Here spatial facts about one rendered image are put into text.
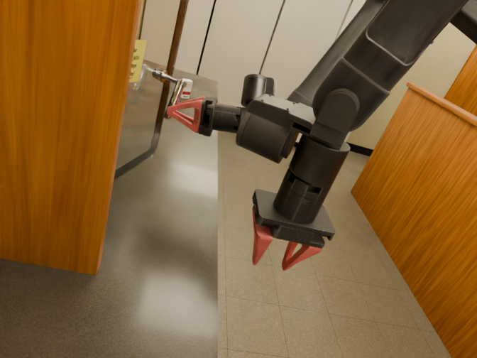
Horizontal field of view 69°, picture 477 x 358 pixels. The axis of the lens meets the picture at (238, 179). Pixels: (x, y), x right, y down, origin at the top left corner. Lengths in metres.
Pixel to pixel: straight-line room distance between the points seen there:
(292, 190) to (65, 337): 0.37
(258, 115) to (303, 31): 3.34
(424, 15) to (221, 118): 0.46
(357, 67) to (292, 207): 0.17
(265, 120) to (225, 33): 3.26
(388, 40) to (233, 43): 3.33
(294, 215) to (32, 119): 0.35
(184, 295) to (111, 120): 0.32
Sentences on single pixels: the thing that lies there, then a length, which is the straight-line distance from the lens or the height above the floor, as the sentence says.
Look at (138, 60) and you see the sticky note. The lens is 0.68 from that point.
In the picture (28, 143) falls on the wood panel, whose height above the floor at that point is 1.16.
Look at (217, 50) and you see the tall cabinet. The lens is 3.67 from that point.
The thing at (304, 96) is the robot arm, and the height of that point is 1.26.
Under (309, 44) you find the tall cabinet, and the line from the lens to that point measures 3.77.
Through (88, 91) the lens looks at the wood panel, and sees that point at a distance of 0.47.
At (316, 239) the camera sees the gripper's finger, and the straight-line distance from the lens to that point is 0.46.
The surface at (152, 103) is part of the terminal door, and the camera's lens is 0.78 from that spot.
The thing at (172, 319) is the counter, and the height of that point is 0.94.
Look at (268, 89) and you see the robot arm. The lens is 0.76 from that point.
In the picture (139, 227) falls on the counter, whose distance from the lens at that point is 0.74.
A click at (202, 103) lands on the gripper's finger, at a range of 0.72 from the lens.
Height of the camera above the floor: 1.41
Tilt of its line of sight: 28 degrees down
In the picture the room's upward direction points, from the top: 20 degrees clockwise
